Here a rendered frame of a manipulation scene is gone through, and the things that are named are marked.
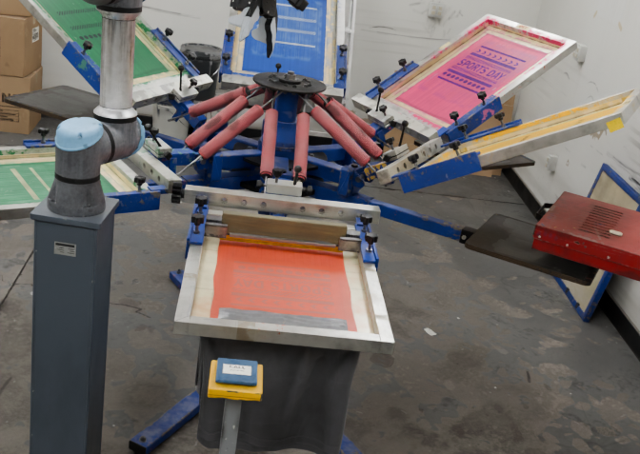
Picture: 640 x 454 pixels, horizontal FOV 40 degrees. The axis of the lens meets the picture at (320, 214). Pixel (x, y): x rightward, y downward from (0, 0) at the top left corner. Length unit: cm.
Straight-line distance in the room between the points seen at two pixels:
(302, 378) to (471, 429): 152
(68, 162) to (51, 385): 66
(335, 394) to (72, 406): 75
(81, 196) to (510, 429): 230
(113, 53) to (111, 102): 13
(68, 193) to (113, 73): 33
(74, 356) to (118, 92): 74
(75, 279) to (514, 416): 228
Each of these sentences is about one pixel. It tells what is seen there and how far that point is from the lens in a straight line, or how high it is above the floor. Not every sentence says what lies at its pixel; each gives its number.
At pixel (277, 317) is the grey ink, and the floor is 96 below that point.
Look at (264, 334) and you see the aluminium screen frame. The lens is 234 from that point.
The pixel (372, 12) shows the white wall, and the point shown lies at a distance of 689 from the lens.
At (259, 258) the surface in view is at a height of 96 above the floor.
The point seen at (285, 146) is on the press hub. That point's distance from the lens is 356.
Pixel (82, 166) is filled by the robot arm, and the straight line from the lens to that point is 234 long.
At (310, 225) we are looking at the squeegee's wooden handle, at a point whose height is 105.
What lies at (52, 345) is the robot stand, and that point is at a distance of 256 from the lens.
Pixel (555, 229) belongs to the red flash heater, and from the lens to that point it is 308.
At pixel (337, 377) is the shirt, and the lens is 253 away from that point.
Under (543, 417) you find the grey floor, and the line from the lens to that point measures 414.
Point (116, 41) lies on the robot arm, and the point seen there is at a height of 164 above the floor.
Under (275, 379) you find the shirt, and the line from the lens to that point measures 252.
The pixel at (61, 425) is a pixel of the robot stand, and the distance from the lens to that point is 269.
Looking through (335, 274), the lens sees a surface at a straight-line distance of 276.
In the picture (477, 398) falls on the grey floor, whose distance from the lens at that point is 414.
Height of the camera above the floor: 214
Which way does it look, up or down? 22 degrees down
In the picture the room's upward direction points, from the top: 9 degrees clockwise
